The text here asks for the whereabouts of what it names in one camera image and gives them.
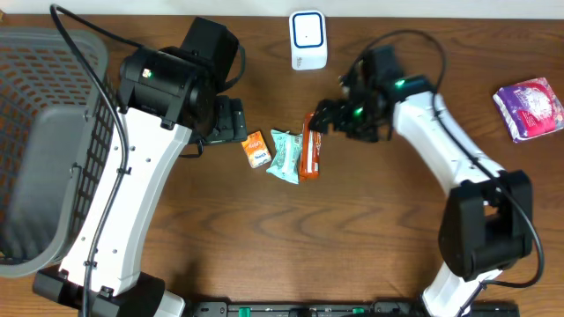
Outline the small orange white box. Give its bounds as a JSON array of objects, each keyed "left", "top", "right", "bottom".
[{"left": 241, "top": 131, "right": 271, "bottom": 168}]

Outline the orange snack bar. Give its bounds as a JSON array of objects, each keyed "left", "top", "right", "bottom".
[{"left": 299, "top": 112, "right": 322, "bottom": 181}]

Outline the teal snack wrapper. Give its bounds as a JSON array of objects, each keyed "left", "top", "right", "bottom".
[{"left": 266, "top": 129, "right": 302, "bottom": 184}]

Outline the purple red snack packet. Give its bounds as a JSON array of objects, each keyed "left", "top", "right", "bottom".
[{"left": 493, "top": 77, "right": 563, "bottom": 143}]

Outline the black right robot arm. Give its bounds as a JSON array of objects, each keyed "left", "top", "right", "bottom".
[{"left": 308, "top": 46, "right": 538, "bottom": 316}]

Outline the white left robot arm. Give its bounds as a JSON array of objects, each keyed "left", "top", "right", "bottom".
[{"left": 33, "top": 17, "right": 247, "bottom": 316}]

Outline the white barcode scanner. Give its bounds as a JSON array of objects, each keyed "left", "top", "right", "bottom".
[{"left": 288, "top": 10, "right": 328, "bottom": 70}]

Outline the grey plastic basket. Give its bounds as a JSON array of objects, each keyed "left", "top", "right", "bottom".
[{"left": 1, "top": 27, "right": 113, "bottom": 278}]

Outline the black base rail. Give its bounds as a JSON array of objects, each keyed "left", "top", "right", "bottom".
[{"left": 182, "top": 300, "right": 521, "bottom": 317}]

